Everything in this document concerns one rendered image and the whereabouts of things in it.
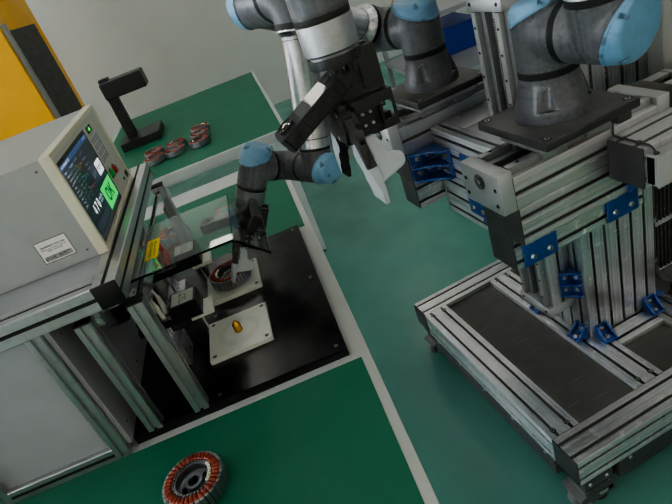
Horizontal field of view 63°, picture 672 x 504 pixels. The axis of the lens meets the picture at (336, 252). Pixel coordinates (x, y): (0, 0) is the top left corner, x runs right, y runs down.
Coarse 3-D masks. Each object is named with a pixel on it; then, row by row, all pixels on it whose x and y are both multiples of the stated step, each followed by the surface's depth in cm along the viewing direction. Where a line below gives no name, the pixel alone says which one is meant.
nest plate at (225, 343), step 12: (240, 312) 134; (252, 312) 133; (264, 312) 131; (216, 324) 133; (228, 324) 132; (252, 324) 128; (264, 324) 127; (216, 336) 129; (228, 336) 127; (240, 336) 126; (252, 336) 124; (264, 336) 123; (216, 348) 125; (228, 348) 123; (240, 348) 122; (252, 348) 122; (216, 360) 122
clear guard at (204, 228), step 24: (192, 216) 119; (216, 216) 115; (240, 216) 115; (144, 240) 117; (168, 240) 113; (192, 240) 109; (216, 240) 105; (240, 240) 104; (264, 240) 110; (144, 264) 106; (168, 264) 103
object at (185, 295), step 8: (192, 288) 123; (176, 296) 122; (184, 296) 121; (192, 296) 120; (200, 296) 124; (208, 296) 126; (176, 304) 119; (184, 304) 118; (192, 304) 119; (200, 304) 121; (208, 304) 123; (176, 312) 119; (184, 312) 119; (192, 312) 119; (200, 312) 120; (208, 312) 121; (160, 320) 120; (168, 320) 119; (176, 320) 119; (184, 320) 120; (192, 320) 121; (168, 328) 126; (144, 336) 119
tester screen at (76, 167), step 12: (84, 144) 115; (72, 156) 106; (84, 156) 112; (96, 156) 120; (60, 168) 97; (72, 168) 103; (84, 168) 109; (72, 180) 101; (84, 180) 107; (84, 192) 104; (96, 192) 111; (84, 204) 102; (108, 204) 115; (96, 216) 105; (108, 216) 112
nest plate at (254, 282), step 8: (256, 264) 153; (256, 272) 149; (208, 280) 154; (248, 280) 146; (256, 280) 145; (208, 288) 150; (240, 288) 144; (248, 288) 143; (256, 288) 144; (216, 296) 145; (224, 296) 143; (232, 296) 143; (216, 304) 143
